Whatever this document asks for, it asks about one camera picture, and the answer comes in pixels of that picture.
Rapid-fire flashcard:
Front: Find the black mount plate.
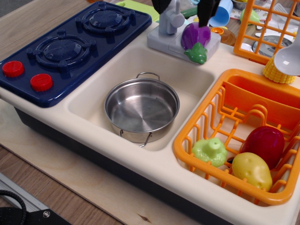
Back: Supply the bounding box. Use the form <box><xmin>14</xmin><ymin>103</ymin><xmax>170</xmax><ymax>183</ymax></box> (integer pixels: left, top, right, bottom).
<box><xmin>24</xmin><ymin>209</ymin><xmax>71</xmax><ymax>225</ymax></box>

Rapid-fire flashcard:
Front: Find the red stove knob right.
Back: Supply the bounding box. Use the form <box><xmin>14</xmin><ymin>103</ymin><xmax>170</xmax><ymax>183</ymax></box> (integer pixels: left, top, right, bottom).
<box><xmin>30</xmin><ymin>74</ymin><xmax>53</xmax><ymax>92</ymax></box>

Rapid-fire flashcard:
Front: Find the yellow toy corn cob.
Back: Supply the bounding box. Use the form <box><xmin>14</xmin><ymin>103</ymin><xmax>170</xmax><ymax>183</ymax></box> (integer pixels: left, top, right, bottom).
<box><xmin>262</xmin><ymin>55</ymin><xmax>295</xmax><ymax>84</ymax></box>

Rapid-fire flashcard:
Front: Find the red stove knob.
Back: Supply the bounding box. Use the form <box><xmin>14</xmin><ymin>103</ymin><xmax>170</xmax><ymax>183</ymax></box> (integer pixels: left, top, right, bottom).
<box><xmin>2</xmin><ymin>60</ymin><xmax>25</xmax><ymax>78</ymax></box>
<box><xmin>30</xmin><ymin>74</ymin><xmax>53</xmax><ymax>92</ymax></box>

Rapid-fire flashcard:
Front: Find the red stove knob left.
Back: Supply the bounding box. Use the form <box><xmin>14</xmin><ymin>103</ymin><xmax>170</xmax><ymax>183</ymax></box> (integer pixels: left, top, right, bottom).
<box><xmin>2</xmin><ymin>60</ymin><xmax>25</xmax><ymax>78</ymax></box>

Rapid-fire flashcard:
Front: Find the green toy cucumber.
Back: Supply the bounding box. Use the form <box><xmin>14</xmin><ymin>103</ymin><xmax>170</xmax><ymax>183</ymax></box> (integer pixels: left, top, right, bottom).
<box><xmin>181</xmin><ymin>7</ymin><xmax>197</xmax><ymax>19</ymax></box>

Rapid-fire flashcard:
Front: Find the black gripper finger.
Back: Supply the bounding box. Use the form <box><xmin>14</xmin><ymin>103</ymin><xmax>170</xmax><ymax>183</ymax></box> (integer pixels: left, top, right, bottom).
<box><xmin>151</xmin><ymin>0</ymin><xmax>175</xmax><ymax>15</ymax></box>
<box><xmin>197</xmin><ymin>0</ymin><xmax>221</xmax><ymax>28</ymax></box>

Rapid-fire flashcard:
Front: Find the light blue plastic cup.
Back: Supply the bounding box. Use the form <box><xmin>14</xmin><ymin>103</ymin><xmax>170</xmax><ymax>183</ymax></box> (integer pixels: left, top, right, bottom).
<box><xmin>209</xmin><ymin>0</ymin><xmax>233</xmax><ymax>27</ymax></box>

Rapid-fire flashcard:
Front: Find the toy fried egg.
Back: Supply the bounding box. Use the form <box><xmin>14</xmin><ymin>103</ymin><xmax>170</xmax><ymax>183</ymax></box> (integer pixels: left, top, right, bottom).
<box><xmin>184</xmin><ymin>15</ymin><xmax>199</xmax><ymax>25</ymax></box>

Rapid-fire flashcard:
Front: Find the grey plastic spoon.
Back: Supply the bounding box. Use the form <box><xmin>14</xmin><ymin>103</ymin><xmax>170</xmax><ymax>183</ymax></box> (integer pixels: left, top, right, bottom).
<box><xmin>274</xmin><ymin>32</ymin><xmax>300</xmax><ymax>76</ymax></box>

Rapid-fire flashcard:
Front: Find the grey toy faucet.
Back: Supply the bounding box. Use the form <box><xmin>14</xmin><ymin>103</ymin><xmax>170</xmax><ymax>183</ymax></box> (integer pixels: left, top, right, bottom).
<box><xmin>147</xmin><ymin>0</ymin><xmax>221</xmax><ymax>62</ymax></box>

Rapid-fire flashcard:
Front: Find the metal pot behind rack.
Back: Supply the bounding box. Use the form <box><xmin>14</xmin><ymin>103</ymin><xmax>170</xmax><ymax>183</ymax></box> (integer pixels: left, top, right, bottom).
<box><xmin>251</xmin><ymin>35</ymin><xmax>293</xmax><ymax>58</ymax></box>

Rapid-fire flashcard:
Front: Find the dark blue toy stove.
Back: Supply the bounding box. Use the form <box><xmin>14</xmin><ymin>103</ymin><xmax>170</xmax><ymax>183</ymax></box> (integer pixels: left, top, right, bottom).
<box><xmin>0</xmin><ymin>1</ymin><xmax>152</xmax><ymax>108</ymax></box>

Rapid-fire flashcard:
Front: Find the light green toy lettuce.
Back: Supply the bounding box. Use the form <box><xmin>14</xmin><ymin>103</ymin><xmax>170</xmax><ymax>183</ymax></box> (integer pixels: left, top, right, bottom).
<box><xmin>192</xmin><ymin>138</ymin><xmax>228</xmax><ymax>167</ymax></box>

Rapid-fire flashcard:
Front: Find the black cable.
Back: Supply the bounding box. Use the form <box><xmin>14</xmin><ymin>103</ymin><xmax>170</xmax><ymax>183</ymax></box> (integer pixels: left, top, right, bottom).
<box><xmin>0</xmin><ymin>189</ymin><xmax>28</xmax><ymax>225</ymax></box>

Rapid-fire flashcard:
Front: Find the light green toy pear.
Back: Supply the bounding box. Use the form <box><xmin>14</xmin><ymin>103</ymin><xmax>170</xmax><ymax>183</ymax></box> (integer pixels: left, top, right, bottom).
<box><xmin>240</xmin><ymin>9</ymin><xmax>260</xmax><ymax>23</ymax></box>

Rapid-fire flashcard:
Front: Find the purple toy eggplant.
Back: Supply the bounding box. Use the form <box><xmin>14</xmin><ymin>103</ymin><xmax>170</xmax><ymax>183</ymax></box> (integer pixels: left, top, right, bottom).
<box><xmin>181</xmin><ymin>22</ymin><xmax>211</xmax><ymax>65</ymax></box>

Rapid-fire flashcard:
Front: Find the orange plastic grid rack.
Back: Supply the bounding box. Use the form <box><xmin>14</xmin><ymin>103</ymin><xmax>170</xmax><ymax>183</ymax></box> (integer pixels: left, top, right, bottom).
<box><xmin>233</xmin><ymin>0</ymin><xmax>300</xmax><ymax>65</ymax></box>

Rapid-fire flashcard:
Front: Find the stainless steel pan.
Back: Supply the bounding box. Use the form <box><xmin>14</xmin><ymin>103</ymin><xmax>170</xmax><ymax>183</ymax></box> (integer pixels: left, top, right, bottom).
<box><xmin>104</xmin><ymin>72</ymin><xmax>180</xmax><ymax>147</ymax></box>

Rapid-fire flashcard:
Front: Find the orange dish rack basket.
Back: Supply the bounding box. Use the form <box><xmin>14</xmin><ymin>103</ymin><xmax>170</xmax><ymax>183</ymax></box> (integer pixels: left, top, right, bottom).
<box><xmin>173</xmin><ymin>69</ymin><xmax>300</xmax><ymax>205</ymax></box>

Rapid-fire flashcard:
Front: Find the yellow toy potato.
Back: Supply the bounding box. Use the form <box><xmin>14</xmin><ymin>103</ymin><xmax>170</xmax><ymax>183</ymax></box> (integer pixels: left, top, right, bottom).
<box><xmin>232</xmin><ymin>152</ymin><xmax>273</xmax><ymax>191</ymax></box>

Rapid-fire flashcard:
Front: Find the beige toy kitchen sink unit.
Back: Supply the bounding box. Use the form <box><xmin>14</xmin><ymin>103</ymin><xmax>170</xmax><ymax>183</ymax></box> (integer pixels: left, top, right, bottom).
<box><xmin>0</xmin><ymin>20</ymin><xmax>300</xmax><ymax>225</ymax></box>

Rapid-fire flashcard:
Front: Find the green cutting board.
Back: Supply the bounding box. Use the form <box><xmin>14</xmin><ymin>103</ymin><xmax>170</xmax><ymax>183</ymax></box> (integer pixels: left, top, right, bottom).
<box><xmin>115</xmin><ymin>0</ymin><xmax>159</xmax><ymax>22</ymax></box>

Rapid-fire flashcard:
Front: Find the dark red toy fruit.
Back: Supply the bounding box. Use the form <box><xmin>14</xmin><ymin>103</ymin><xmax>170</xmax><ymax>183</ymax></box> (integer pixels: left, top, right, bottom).
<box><xmin>240</xmin><ymin>126</ymin><xmax>285</xmax><ymax>170</ymax></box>

